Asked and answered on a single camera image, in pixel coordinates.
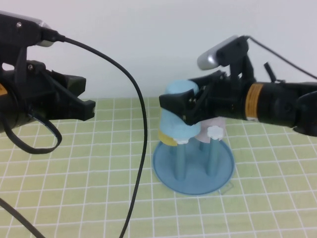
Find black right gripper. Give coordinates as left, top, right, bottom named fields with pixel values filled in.
left=158, top=70, right=249, bottom=126

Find black looped cable strap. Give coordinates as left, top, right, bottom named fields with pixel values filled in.
left=0, top=113, right=63, bottom=155

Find pink plastic cup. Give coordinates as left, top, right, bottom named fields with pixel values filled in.
left=195, top=117, right=225, bottom=144

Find blue cup stand white caps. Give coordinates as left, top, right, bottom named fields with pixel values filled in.
left=152, top=125, right=236, bottom=197

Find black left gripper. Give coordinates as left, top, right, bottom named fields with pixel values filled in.
left=7, top=60, right=97, bottom=130

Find yellow plastic cup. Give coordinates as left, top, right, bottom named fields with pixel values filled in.
left=158, top=130, right=178, bottom=147

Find short black zip tie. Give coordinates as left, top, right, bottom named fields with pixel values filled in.
left=263, top=61, right=285, bottom=86

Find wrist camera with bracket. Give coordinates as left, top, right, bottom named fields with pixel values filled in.
left=197, top=35, right=257, bottom=81
left=0, top=10, right=54, bottom=84

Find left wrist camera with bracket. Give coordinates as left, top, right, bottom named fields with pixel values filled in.
left=0, top=10, right=54, bottom=84

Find light blue plastic cup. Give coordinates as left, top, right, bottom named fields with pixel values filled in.
left=158, top=79, right=202, bottom=144

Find black right camera cable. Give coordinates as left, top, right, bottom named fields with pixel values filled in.
left=244, top=35, right=317, bottom=81

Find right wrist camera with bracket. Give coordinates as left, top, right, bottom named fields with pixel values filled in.
left=197, top=35, right=257, bottom=81

